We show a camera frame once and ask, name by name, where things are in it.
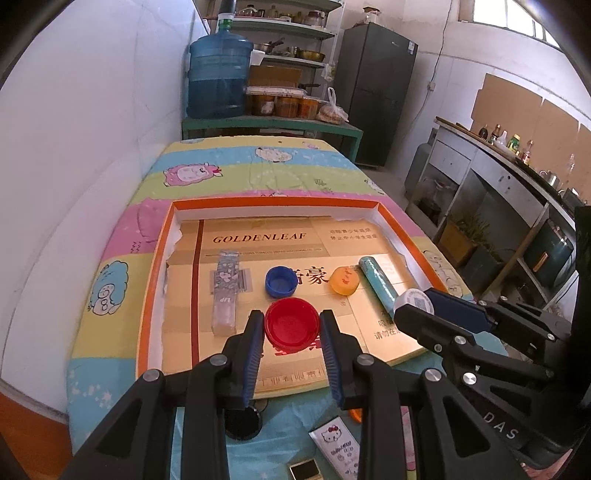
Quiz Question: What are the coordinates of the orange bottle cap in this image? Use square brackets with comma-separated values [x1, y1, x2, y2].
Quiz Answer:
[329, 266, 360, 296]
[349, 409, 363, 424]

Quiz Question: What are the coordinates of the grey kitchen counter cabinet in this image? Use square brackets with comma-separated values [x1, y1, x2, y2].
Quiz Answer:
[406, 118, 578, 319]

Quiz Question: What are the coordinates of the clear glitter rectangular box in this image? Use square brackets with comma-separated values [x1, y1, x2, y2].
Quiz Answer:
[211, 250, 252, 337]

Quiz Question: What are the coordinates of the dark grey refrigerator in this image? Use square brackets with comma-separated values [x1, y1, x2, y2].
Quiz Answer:
[334, 23, 418, 168]

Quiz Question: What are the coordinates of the gold rectangular box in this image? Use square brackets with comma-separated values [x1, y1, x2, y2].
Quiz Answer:
[288, 458, 324, 480]

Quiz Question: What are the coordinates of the white metal shelf rack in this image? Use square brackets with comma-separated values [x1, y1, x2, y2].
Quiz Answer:
[232, 0, 345, 98]

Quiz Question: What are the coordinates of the blue water jug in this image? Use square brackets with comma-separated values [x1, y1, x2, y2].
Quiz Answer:
[186, 13, 253, 119]

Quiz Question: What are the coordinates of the white QR bottle cap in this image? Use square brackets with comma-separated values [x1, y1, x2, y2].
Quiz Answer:
[394, 288, 435, 314]

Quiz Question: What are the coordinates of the white Hello Kitty box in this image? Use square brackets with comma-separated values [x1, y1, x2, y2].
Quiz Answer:
[308, 416, 361, 480]

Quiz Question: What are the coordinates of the shallow orange-rimmed cardboard box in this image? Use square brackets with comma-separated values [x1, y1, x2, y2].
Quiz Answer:
[136, 197, 444, 398]

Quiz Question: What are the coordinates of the colourful cartoon sheep bedsheet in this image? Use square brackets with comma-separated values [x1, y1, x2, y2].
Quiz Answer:
[66, 136, 473, 479]

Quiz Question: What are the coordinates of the plastic bag of buns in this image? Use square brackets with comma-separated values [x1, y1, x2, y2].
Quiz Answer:
[317, 87, 349, 125]

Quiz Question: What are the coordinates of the black bottle cap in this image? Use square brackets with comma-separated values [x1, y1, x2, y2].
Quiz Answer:
[224, 405, 263, 441]

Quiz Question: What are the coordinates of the blue bottle cap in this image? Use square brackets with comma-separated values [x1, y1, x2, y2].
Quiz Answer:
[264, 266, 298, 299]

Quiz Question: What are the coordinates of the red bottle cap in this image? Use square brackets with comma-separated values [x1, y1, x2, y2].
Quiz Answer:
[264, 297, 320, 354]

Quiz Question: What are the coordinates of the teal rectangular box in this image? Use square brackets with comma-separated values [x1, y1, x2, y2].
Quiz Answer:
[358, 256, 398, 322]

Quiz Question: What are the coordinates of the green low bench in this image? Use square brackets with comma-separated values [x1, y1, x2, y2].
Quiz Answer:
[181, 115, 363, 162]

